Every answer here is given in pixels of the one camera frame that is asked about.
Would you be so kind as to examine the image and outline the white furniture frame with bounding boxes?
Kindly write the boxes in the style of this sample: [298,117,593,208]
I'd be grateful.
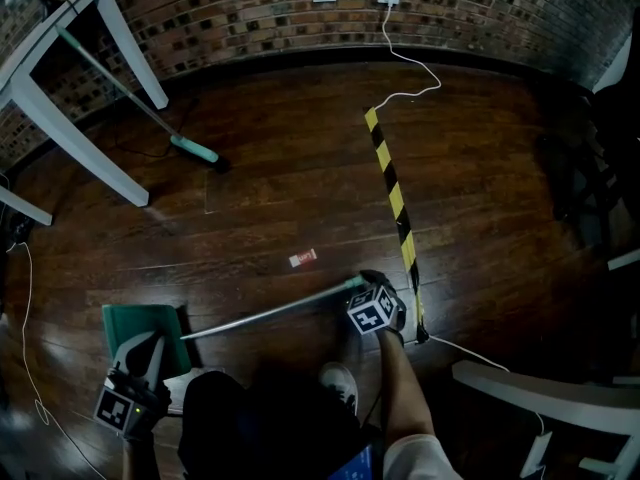
[451,359,640,480]

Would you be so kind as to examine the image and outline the yellow black hazard tape strip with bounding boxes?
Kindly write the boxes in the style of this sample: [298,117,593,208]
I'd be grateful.
[363,106,431,345]

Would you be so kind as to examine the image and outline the black chair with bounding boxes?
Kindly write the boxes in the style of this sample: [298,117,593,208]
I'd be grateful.
[535,81,640,252]

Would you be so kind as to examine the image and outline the thin white cable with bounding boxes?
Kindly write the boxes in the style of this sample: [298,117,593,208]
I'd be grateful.
[5,240,109,480]

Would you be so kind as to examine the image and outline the person's left forearm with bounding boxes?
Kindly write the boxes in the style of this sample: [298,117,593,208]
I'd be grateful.
[121,435,157,480]

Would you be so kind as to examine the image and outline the green broom with metal handle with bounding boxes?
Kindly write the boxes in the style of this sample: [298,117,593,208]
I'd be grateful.
[53,24,232,175]

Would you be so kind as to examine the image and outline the person's right forearm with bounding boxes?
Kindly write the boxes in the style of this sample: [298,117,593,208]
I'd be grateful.
[376,329,437,445]

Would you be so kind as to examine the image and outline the white power adapter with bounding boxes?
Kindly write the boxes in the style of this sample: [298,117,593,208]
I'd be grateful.
[518,431,554,480]

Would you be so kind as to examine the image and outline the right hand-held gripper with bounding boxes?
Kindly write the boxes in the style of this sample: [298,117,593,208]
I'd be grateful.
[347,268,408,345]

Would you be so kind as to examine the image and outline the green dustpan with metal handle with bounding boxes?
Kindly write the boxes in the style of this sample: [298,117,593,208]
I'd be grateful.
[101,274,372,379]

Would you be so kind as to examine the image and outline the person's white sleeve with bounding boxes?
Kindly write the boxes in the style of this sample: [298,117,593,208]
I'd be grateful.
[381,434,464,480]

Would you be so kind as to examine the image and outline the blue screen device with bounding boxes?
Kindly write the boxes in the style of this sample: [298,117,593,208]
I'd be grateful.
[326,444,377,480]

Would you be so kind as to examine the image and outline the white power cable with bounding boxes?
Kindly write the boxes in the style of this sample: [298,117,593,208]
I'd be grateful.
[373,2,443,112]

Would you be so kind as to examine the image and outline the dark wooden floor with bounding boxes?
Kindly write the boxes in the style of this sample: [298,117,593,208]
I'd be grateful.
[0,52,640,480]

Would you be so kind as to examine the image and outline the thin black cable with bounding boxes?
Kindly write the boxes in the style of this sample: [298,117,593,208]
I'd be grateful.
[110,95,202,160]

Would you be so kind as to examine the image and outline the person's black trousers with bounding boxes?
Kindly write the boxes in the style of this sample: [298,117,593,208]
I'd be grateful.
[176,369,384,480]

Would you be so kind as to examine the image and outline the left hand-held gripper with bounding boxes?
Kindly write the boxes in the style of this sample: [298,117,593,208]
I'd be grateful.
[93,330,173,442]

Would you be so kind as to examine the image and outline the small red white packet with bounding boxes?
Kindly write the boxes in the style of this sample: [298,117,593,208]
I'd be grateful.
[288,248,318,269]

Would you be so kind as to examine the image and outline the white table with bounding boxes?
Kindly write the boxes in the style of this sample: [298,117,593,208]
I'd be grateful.
[0,0,170,227]

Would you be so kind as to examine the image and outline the person's white shoe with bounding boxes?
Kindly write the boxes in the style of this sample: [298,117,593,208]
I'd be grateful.
[319,361,360,415]

